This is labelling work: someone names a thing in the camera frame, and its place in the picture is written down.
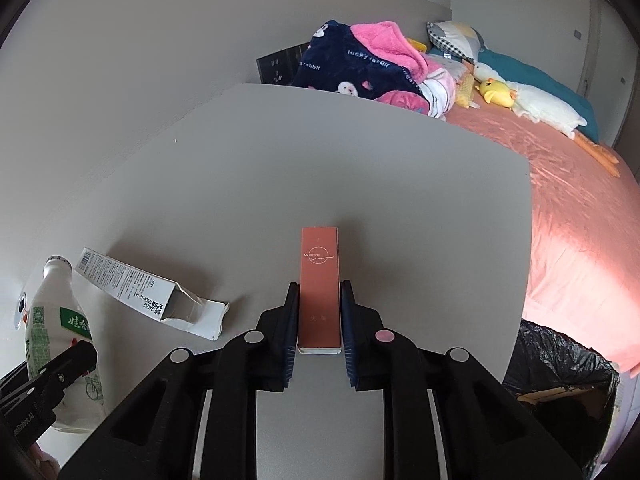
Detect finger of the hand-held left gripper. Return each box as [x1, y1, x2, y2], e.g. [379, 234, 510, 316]
[22, 340, 99, 401]
[0, 360, 30, 397]

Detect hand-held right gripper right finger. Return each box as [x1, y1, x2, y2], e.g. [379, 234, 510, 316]
[340, 280, 586, 480]

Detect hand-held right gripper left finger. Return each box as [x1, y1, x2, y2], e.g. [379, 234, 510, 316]
[59, 281, 301, 480]

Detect white milk bottle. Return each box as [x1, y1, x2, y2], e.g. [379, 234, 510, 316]
[25, 255, 107, 433]

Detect pink slim box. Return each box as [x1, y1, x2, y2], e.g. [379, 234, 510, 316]
[296, 226, 344, 356]

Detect white carton box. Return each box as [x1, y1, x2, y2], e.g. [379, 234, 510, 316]
[74, 247, 231, 342]

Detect black bin liner bag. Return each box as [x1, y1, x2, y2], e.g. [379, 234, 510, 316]
[502, 319, 621, 480]

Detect cardboard bin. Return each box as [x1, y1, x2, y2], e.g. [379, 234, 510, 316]
[517, 386, 583, 403]

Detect person's left hand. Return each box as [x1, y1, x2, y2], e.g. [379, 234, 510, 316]
[27, 442, 61, 480]

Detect pink bed sheet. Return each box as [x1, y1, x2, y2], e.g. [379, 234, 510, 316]
[445, 105, 640, 378]

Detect white pink printed blanket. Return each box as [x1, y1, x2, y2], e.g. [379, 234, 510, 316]
[417, 55, 463, 120]

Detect navy printed fleece blanket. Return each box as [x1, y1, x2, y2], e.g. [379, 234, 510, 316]
[290, 20, 431, 116]

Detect yellow corn plush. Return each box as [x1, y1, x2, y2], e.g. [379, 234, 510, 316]
[454, 72, 481, 111]

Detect black socket panel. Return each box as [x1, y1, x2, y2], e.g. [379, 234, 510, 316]
[256, 44, 310, 86]

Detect yellow duck plush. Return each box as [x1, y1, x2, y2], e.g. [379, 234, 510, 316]
[474, 78, 517, 109]

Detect pink fleece blanket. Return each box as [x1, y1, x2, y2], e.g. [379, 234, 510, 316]
[350, 21, 430, 83]

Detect white goose plush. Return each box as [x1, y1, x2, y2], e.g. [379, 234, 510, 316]
[472, 62, 622, 178]

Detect plaid pillow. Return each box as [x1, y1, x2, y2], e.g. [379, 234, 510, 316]
[426, 21, 487, 65]

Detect teal pillow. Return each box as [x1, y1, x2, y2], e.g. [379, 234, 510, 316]
[430, 47, 600, 143]

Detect metal cable grommet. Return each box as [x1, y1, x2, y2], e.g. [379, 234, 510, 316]
[12, 290, 30, 331]

